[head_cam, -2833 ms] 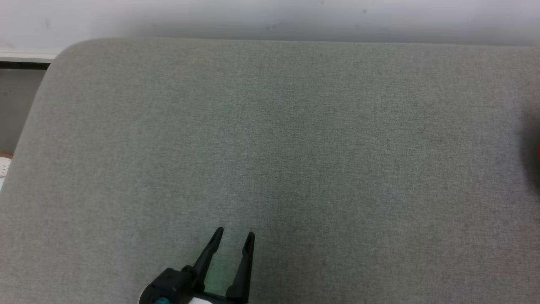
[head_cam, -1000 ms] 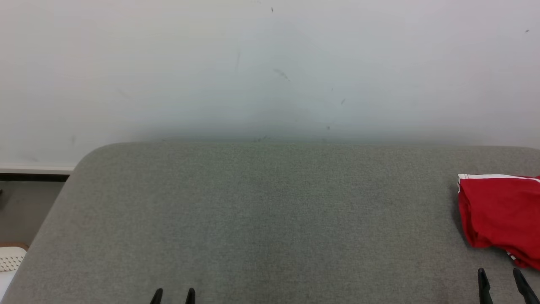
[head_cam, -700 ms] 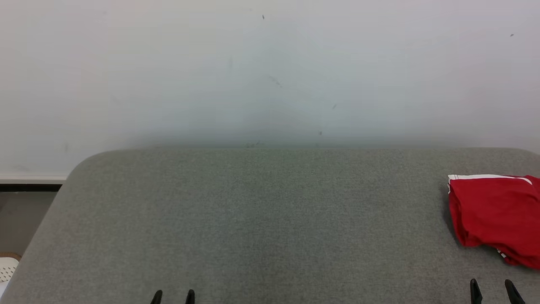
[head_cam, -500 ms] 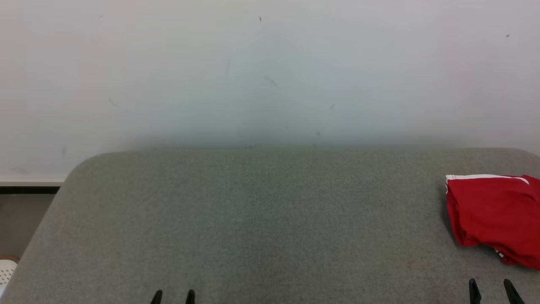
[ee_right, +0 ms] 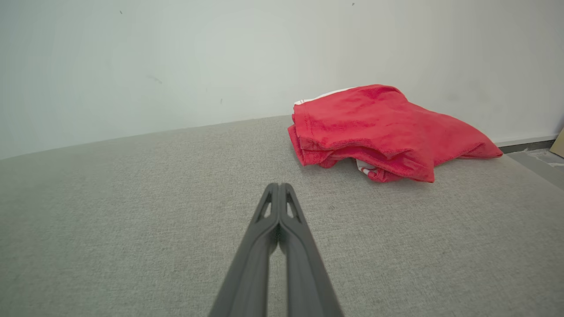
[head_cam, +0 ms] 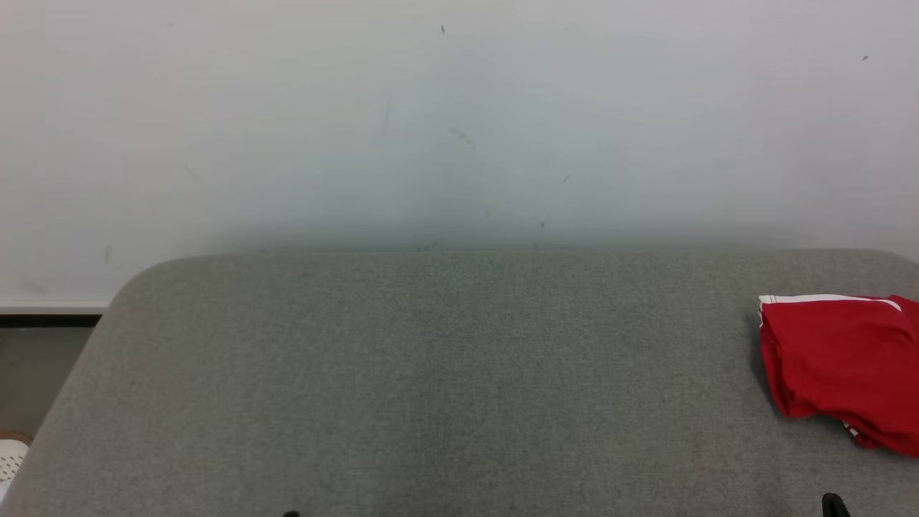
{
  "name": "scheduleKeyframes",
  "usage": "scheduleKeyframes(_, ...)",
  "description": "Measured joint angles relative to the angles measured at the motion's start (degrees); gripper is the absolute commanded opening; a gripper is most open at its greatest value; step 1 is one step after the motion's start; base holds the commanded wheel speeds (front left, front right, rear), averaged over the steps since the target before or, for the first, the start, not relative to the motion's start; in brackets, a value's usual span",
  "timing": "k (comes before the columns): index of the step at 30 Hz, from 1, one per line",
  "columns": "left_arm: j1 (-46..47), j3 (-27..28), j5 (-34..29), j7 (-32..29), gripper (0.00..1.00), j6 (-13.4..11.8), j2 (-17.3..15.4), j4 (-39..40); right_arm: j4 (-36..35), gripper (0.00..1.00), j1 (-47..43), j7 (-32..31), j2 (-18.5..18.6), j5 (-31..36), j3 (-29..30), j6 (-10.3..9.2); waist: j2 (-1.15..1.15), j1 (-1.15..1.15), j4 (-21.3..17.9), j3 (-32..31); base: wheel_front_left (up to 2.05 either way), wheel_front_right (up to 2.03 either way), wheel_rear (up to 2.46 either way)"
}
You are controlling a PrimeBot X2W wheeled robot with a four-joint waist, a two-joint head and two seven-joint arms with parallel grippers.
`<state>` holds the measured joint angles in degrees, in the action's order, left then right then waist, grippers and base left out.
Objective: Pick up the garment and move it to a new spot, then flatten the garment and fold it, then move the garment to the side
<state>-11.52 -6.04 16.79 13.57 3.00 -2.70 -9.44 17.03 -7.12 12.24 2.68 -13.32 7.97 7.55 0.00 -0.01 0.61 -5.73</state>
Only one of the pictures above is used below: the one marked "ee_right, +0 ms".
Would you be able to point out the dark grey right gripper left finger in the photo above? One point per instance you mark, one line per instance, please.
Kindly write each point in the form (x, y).
(246, 273)

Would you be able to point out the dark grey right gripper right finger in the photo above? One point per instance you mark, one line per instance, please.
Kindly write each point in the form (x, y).
(308, 277)

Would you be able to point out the red shirt with white sleeves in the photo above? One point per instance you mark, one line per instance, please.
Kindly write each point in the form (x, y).
(467, 141)

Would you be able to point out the grey fabric sofa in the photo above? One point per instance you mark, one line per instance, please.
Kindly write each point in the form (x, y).
(132, 229)

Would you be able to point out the white and black baseboard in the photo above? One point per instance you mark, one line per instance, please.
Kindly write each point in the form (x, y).
(526, 144)

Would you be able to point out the beige wooden board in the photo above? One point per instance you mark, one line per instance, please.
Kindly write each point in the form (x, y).
(558, 144)

